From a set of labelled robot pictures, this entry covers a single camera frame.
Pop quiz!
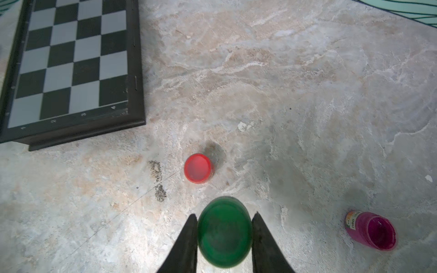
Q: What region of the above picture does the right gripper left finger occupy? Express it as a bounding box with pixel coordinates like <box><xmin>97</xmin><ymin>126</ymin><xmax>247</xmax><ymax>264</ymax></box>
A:
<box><xmin>157</xmin><ymin>214</ymin><xmax>198</xmax><ymax>273</ymax></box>

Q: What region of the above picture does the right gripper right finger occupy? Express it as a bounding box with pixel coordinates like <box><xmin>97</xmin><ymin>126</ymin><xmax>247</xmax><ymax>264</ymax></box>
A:
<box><xmin>252</xmin><ymin>212</ymin><xmax>295</xmax><ymax>273</ymax></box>

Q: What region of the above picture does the green paint jar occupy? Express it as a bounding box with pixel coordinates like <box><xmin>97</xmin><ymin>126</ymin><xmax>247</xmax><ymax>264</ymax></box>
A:
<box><xmin>198</xmin><ymin>196</ymin><xmax>253</xmax><ymax>268</ymax></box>

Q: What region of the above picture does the red paint jar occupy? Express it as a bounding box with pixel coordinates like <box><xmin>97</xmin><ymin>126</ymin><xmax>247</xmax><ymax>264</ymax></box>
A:
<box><xmin>184</xmin><ymin>153</ymin><xmax>214</xmax><ymax>184</ymax></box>

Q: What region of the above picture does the purple paint jar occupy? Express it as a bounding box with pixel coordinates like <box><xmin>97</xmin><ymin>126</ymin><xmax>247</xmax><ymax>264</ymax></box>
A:
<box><xmin>344</xmin><ymin>210</ymin><xmax>398</xmax><ymax>251</ymax></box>

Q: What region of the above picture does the black white chessboard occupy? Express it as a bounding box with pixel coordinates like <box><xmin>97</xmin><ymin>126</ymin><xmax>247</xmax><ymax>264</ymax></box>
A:
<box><xmin>1</xmin><ymin>1</ymin><xmax>146</xmax><ymax>151</ymax></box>

